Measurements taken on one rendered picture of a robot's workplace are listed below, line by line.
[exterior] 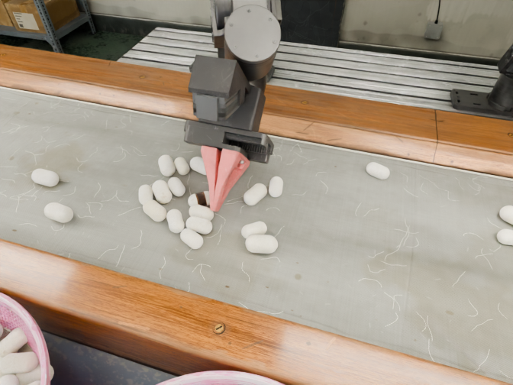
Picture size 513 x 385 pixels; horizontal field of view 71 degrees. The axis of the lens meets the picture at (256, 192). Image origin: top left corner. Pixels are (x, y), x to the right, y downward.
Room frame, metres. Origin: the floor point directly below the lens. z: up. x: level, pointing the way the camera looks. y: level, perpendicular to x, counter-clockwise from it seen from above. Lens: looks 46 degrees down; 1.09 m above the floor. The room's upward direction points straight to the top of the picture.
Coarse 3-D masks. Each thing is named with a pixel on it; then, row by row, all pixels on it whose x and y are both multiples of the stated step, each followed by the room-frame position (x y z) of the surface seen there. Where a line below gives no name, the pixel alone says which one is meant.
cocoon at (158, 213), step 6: (144, 204) 0.30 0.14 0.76; (150, 204) 0.30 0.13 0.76; (156, 204) 0.30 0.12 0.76; (144, 210) 0.30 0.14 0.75; (150, 210) 0.29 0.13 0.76; (156, 210) 0.29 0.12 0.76; (162, 210) 0.29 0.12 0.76; (150, 216) 0.29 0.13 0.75; (156, 216) 0.28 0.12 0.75; (162, 216) 0.29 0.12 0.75
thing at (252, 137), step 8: (184, 128) 0.35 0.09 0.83; (216, 128) 0.35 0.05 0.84; (224, 128) 0.34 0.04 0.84; (232, 128) 0.34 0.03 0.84; (232, 136) 0.34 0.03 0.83; (240, 136) 0.34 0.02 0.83; (248, 136) 0.34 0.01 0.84; (256, 136) 0.33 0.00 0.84; (264, 136) 0.33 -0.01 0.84; (232, 144) 0.35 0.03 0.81; (256, 144) 0.33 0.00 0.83; (264, 144) 0.32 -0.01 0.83; (272, 144) 0.36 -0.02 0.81; (272, 152) 0.36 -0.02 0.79
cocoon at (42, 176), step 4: (36, 172) 0.36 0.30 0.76; (40, 172) 0.36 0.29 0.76; (44, 172) 0.36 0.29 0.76; (48, 172) 0.36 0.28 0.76; (52, 172) 0.36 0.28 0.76; (32, 176) 0.35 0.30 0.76; (36, 176) 0.35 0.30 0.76; (40, 176) 0.35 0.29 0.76; (44, 176) 0.35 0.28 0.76; (48, 176) 0.35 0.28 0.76; (52, 176) 0.35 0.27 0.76; (56, 176) 0.36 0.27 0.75; (36, 180) 0.35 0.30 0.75; (40, 180) 0.35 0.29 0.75; (44, 180) 0.35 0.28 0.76; (48, 180) 0.35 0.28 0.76; (52, 180) 0.35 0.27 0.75; (56, 180) 0.35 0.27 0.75; (44, 184) 0.35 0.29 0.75; (48, 184) 0.34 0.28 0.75; (52, 184) 0.35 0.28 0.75
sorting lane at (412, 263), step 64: (0, 128) 0.49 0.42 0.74; (64, 128) 0.49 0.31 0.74; (128, 128) 0.49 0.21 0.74; (0, 192) 0.34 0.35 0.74; (64, 192) 0.34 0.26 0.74; (128, 192) 0.34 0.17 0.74; (192, 192) 0.34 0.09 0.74; (320, 192) 0.34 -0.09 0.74; (384, 192) 0.34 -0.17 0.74; (448, 192) 0.34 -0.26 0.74; (512, 192) 0.34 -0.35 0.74; (64, 256) 0.24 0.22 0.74; (128, 256) 0.24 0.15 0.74; (192, 256) 0.24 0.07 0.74; (256, 256) 0.24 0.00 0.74; (320, 256) 0.24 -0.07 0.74; (384, 256) 0.24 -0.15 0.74; (448, 256) 0.24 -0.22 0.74; (512, 256) 0.24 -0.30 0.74; (320, 320) 0.16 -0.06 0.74; (384, 320) 0.16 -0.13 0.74; (448, 320) 0.16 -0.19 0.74; (512, 320) 0.16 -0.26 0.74
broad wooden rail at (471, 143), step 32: (0, 64) 0.66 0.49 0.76; (32, 64) 0.66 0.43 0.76; (64, 64) 0.66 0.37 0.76; (96, 64) 0.66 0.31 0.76; (128, 64) 0.66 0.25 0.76; (64, 96) 0.58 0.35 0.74; (96, 96) 0.57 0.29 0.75; (128, 96) 0.56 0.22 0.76; (160, 96) 0.55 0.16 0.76; (288, 96) 0.54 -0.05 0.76; (320, 96) 0.54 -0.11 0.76; (288, 128) 0.47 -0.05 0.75; (320, 128) 0.46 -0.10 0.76; (352, 128) 0.45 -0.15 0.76; (384, 128) 0.45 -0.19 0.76; (416, 128) 0.45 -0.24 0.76; (448, 128) 0.45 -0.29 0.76; (480, 128) 0.45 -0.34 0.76; (512, 128) 0.45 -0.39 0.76; (416, 160) 0.40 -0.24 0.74; (448, 160) 0.40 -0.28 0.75; (480, 160) 0.39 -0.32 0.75; (512, 160) 0.38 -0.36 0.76
